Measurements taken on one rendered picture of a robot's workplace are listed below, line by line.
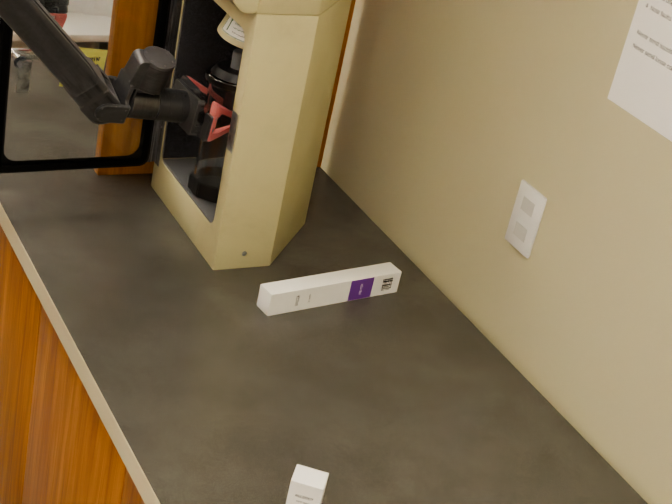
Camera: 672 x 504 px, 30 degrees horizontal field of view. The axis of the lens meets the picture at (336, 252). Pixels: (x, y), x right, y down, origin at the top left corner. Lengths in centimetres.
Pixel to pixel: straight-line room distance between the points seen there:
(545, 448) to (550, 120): 53
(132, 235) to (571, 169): 78
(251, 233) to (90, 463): 48
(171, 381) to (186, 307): 21
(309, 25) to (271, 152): 23
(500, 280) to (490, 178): 18
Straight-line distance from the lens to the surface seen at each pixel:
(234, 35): 214
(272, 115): 209
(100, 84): 206
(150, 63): 208
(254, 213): 217
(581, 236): 202
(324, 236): 238
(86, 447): 206
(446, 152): 231
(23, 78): 224
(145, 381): 189
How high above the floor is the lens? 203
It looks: 28 degrees down
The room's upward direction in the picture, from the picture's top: 13 degrees clockwise
